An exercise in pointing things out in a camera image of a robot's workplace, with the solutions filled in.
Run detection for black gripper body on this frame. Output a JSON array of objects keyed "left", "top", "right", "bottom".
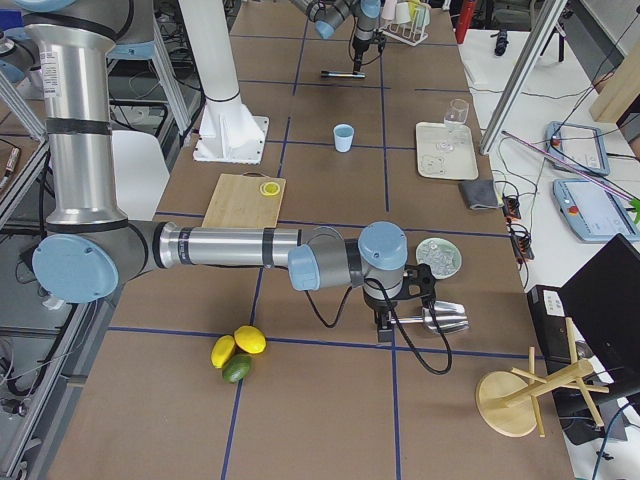
[
  {"left": 351, "top": 27, "right": 386, "bottom": 55},
  {"left": 363, "top": 263, "right": 435, "bottom": 325}
]

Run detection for steel muddler black tip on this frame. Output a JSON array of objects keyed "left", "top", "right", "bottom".
[{"left": 320, "top": 70, "right": 366, "bottom": 79}]

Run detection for white cup in rack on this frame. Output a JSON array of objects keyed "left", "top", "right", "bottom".
[{"left": 393, "top": 2, "right": 411, "bottom": 25}]

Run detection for light blue cup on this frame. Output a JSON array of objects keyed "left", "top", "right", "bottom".
[{"left": 333, "top": 124, "right": 355, "bottom": 153}]

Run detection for lemon slice on board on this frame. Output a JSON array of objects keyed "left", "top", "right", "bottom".
[{"left": 259, "top": 182, "right": 281, "bottom": 197}]

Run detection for green bowl of ice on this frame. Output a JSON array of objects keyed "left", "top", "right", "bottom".
[{"left": 416, "top": 238, "right": 462, "bottom": 280}]

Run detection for metal ice scoop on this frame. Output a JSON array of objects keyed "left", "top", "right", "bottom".
[{"left": 398, "top": 300, "right": 469, "bottom": 335}]

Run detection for grey folded cloth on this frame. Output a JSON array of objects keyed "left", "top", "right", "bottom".
[{"left": 459, "top": 179, "right": 503, "bottom": 210}]

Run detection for red cylinder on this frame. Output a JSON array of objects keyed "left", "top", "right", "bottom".
[{"left": 455, "top": 0, "right": 476, "bottom": 45}]

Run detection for clear glass on tray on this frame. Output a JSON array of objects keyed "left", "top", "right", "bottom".
[{"left": 436, "top": 141, "right": 455, "bottom": 152}]

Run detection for cream bear tray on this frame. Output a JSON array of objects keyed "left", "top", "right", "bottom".
[{"left": 415, "top": 122, "right": 479, "bottom": 180}]

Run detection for yellow lemons at edge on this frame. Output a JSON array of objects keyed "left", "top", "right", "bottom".
[{"left": 210, "top": 325, "right": 267, "bottom": 369}]

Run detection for wooden stand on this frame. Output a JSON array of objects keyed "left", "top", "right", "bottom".
[{"left": 475, "top": 317, "right": 609, "bottom": 438}]

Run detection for green lime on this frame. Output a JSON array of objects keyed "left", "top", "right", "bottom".
[{"left": 222, "top": 354, "right": 252, "bottom": 384}]

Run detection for black monitor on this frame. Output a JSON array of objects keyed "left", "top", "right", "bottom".
[{"left": 560, "top": 234, "right": 639, "bottom": 379}]

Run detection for blue teach pendant near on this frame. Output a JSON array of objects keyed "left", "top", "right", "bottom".
[{"left": 552, "top": 179, "right": 639, "bottom": 244}]

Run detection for blue teach pendant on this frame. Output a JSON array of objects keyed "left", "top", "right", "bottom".
[
  {"left": 545, "top": 121, "right": 610, "bottom": 176},
  {"left": 552, "top": 179, "right": 639, "bottom": 244}
]

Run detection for wooden cutting board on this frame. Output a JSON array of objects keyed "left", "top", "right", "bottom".
[{"left": 201, "top": 174, "right": 286, "bottom": 229}]

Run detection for blue teach pendant far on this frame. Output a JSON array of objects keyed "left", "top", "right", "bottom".
[{"left": 545, "top": 121, "right": 610, "bottom": 176}]

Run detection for white chair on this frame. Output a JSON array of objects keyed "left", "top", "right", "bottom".
[{"left": 112, "top": 130, "right": 170, "bottom": 221}]

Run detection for white wire cup rack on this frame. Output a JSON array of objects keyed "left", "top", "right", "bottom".
[{"left": 380, "top": 0, "right": 431, "bottom": 46}]

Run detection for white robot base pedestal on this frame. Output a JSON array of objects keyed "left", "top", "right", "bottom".
[{"left": 179, "top": 0, "right": 269, "bottom": 165}]

